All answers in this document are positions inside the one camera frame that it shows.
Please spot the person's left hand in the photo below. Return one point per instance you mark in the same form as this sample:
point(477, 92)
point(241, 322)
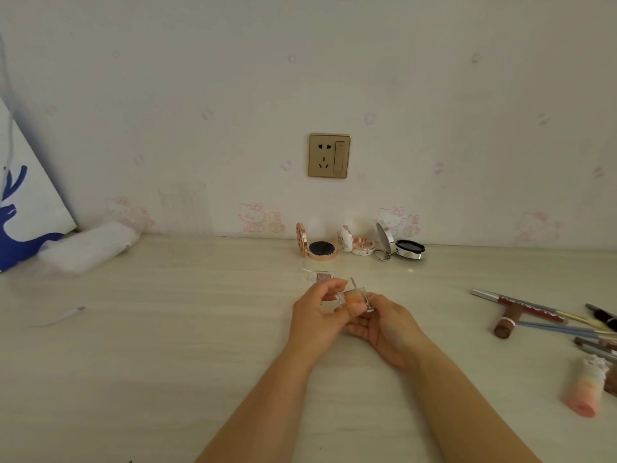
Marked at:
point(313, 323)

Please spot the person's right hand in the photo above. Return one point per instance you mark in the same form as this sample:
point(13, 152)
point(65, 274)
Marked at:
point(393, 332)

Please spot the person's right thumb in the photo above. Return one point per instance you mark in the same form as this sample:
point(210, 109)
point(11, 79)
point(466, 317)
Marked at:
point(366, 304)

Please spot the person's left thumb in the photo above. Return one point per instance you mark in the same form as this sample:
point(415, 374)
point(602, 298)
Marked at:
point(337, 306)

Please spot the clear case with orange blush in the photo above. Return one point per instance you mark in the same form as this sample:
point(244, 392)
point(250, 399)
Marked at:
point(356, 296)

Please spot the person's left forearm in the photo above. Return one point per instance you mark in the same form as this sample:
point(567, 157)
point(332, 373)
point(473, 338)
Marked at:
point(262, 409)

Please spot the person's right forearm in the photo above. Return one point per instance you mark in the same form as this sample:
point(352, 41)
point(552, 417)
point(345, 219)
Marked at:
point(470, 409)

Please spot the small clear case pink powder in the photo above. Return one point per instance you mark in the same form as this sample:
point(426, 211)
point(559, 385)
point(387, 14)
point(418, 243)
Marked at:
point(322, 276)

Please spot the rose gold open compact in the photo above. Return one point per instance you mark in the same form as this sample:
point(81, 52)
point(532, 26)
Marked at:
point(322, 249)

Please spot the white printed open compact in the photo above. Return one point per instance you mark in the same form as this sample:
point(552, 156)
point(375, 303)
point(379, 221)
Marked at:
point(359, 245)

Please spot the brown lipstick tube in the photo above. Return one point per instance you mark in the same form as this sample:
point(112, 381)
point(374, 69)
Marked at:
point(507, 324)

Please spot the red and silver cosmetic pencil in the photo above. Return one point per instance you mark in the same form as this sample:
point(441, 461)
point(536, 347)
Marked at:
point(523, 305)

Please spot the clear plastic cup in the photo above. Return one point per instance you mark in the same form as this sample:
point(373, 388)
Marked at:
point(185, 221)

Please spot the blue cosmetic pencil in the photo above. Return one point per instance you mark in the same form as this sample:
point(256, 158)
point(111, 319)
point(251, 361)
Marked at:
point(559, 328)

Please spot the thin gold cosmetic pencil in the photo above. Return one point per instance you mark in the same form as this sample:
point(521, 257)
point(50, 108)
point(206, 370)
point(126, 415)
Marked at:
point(583, 319)

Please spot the grey cosmetic pencil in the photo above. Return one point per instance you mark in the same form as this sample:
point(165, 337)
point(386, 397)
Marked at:
point(595, 348)

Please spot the pink and white tube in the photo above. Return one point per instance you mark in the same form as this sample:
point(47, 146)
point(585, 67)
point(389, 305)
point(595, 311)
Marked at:
point(587, 388)

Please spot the black cosmetic pen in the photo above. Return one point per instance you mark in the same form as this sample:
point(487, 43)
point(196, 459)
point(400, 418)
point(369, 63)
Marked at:
point(605, 315)

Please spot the pack of white cotton pads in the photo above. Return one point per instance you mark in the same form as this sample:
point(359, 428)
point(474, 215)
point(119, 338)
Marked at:
point(89, 246)

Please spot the brown cosmetic item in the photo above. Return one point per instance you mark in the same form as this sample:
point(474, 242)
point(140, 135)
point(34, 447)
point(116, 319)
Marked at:
point(611, 380)

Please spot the thin white stick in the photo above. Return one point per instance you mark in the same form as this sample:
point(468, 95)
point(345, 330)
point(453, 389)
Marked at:
point(60, 318)

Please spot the white bag with blue deer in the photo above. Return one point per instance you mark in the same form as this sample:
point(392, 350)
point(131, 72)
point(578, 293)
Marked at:
point(26, 207)

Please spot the gold wall socket with switch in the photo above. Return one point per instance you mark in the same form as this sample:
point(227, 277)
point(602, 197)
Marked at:
point(329, 156)

